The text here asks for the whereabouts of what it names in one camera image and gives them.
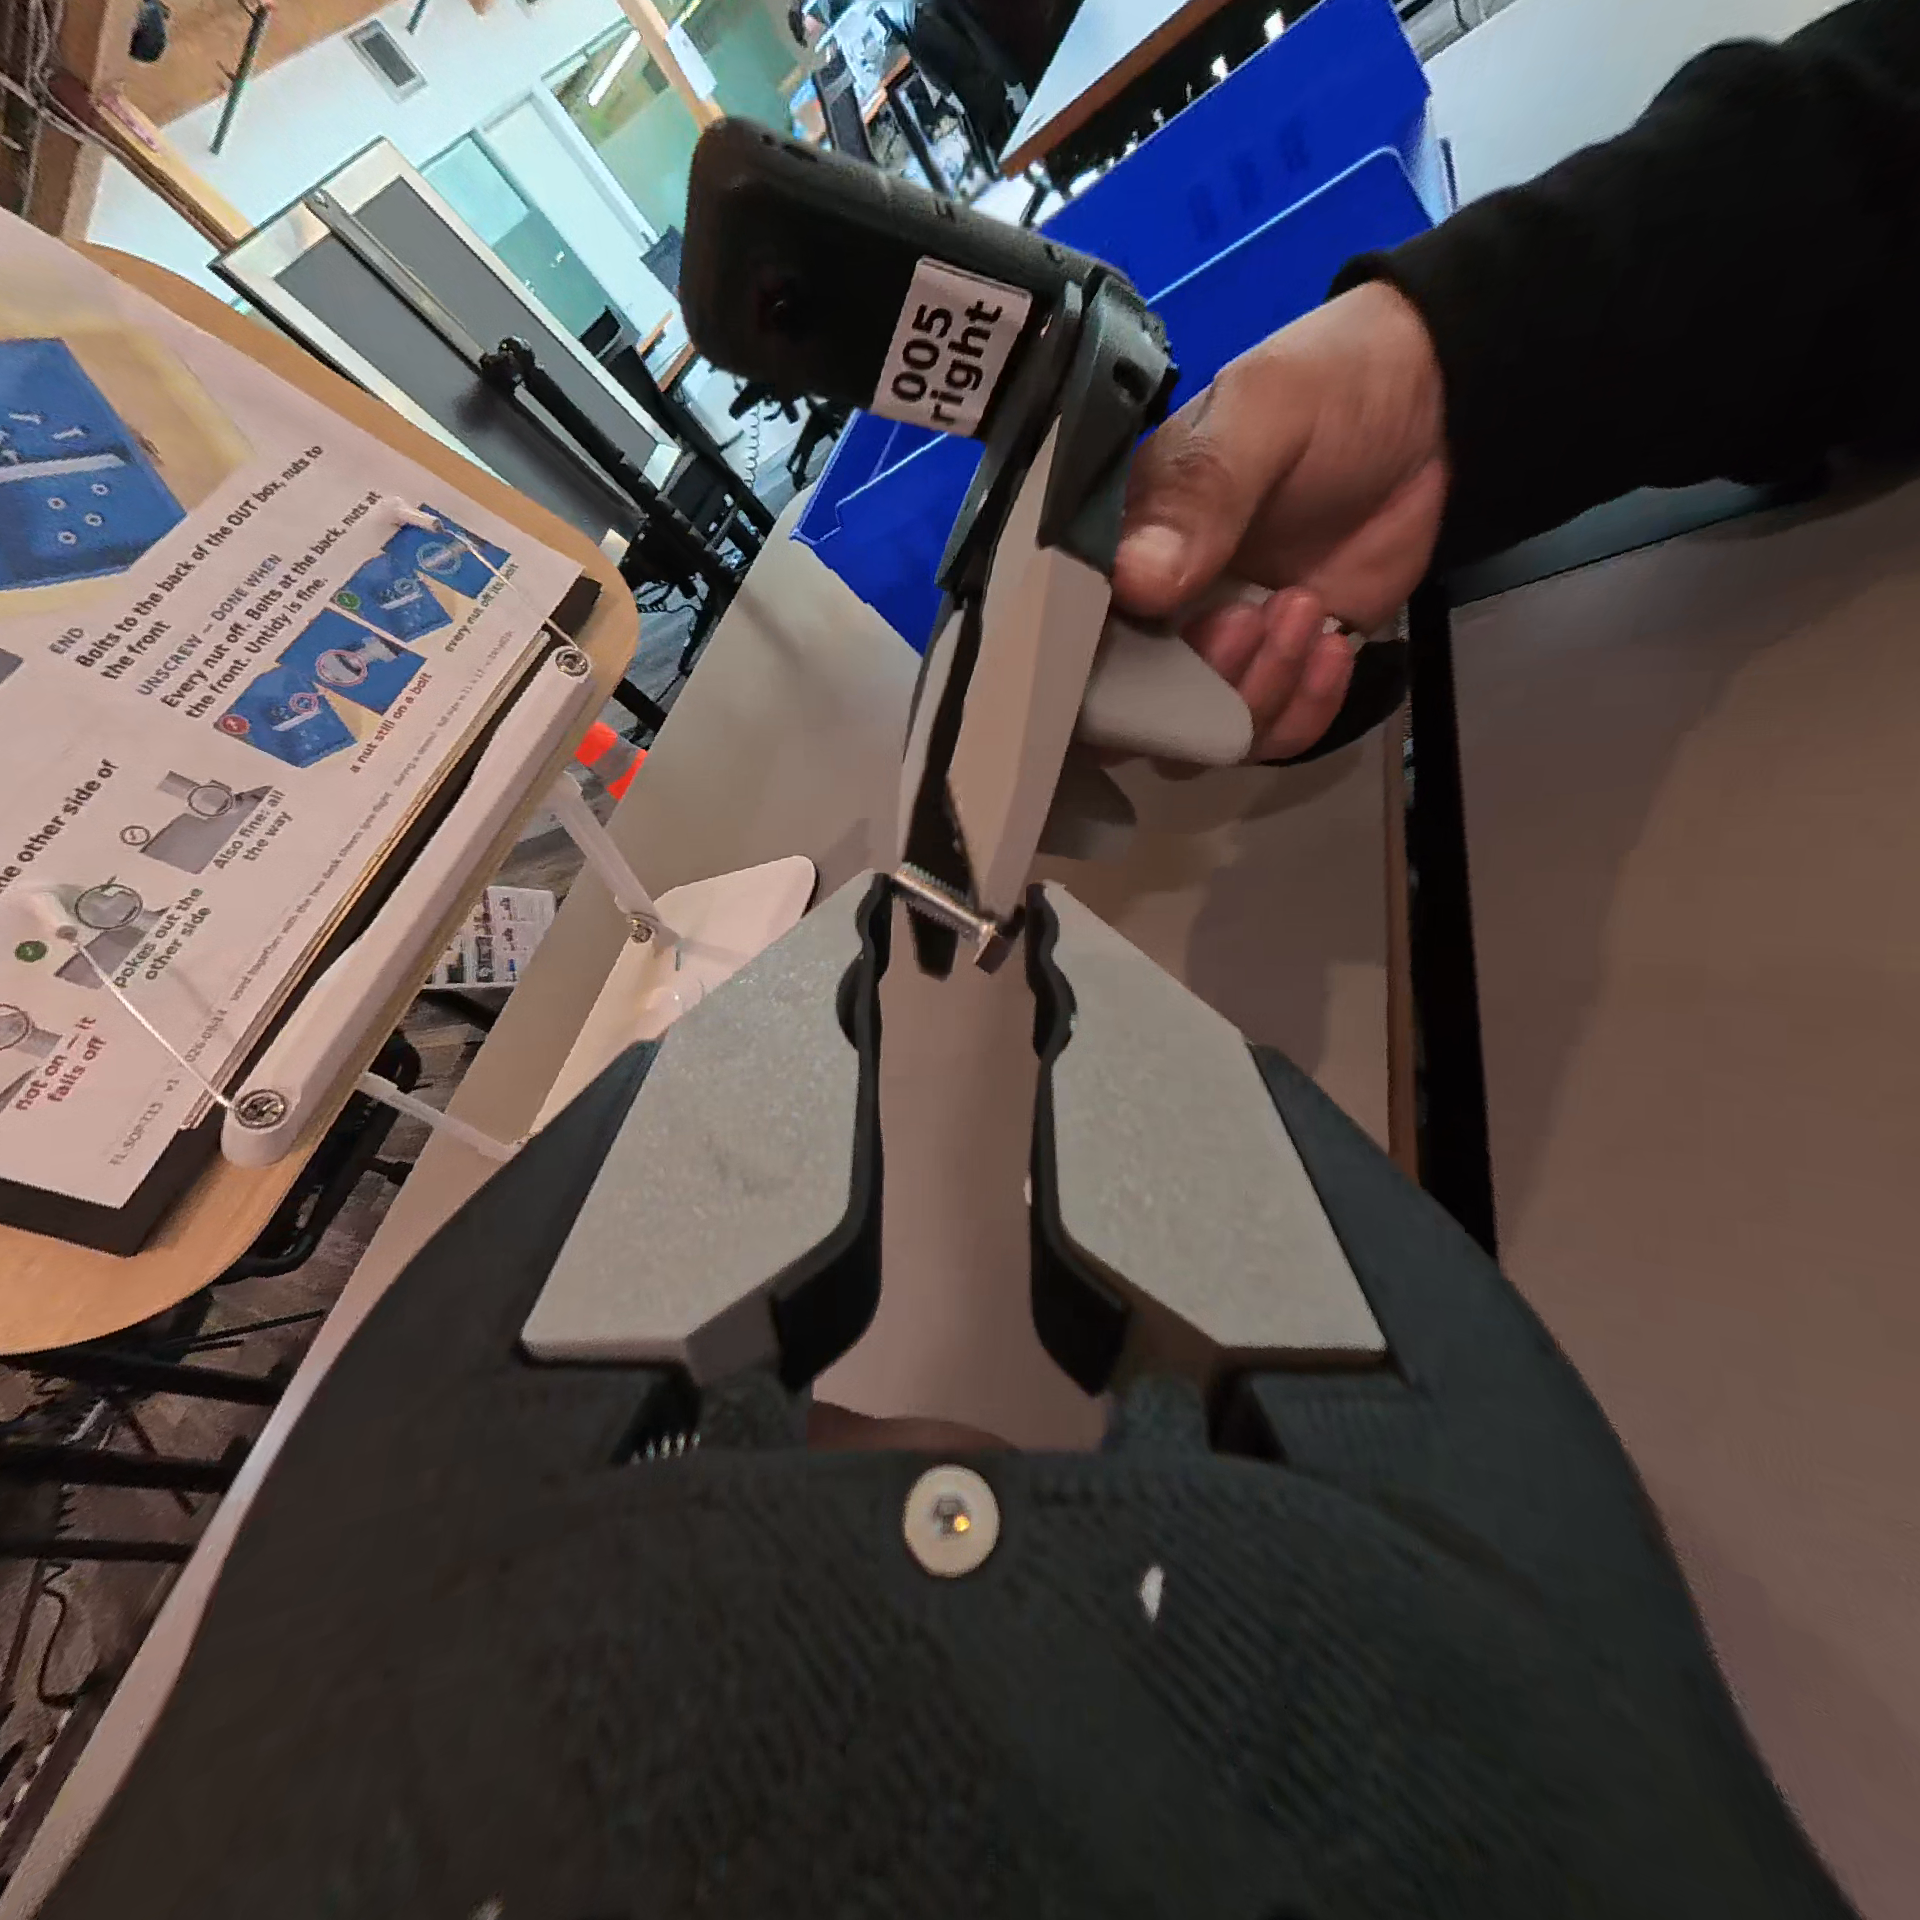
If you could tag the silver hex bolt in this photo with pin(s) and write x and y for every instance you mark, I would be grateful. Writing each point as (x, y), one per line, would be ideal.
(960, 906)

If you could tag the printed instruction sheet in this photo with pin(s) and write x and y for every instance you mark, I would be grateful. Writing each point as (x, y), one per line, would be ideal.
(225, 628)

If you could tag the blue plastic bin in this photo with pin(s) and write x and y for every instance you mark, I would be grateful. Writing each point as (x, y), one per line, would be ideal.
(1277, 165)

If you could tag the grey partition panel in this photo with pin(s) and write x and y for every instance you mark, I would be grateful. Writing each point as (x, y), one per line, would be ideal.
(389, 283)

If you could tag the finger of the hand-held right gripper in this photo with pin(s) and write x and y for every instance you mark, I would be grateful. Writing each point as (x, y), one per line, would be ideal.
(1037, 645)
(933, 750)

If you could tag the metal stand bracket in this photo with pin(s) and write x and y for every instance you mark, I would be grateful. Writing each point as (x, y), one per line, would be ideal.
(609, 861)

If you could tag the person's right hand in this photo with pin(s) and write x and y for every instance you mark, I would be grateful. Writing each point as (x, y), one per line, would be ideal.
(1306, 464)

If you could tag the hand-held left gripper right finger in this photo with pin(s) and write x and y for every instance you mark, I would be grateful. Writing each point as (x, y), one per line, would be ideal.
(1185, 1184)

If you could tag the orange striped object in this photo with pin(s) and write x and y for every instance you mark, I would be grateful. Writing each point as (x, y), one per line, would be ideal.
(613, 761)

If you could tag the white holder ledge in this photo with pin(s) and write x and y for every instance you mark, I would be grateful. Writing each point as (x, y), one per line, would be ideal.
(421, 915)

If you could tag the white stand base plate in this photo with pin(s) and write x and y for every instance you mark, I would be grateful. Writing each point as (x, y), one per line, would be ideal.
(661, 990)

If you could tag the person's right forearm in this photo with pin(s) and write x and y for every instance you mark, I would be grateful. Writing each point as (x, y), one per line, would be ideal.
(1680, 253)

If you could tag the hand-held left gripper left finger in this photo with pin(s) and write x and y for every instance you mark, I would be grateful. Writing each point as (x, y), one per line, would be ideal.
(704, 1171)

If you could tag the black backing frame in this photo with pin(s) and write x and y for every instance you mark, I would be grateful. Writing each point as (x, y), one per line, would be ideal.
(90, 1219)

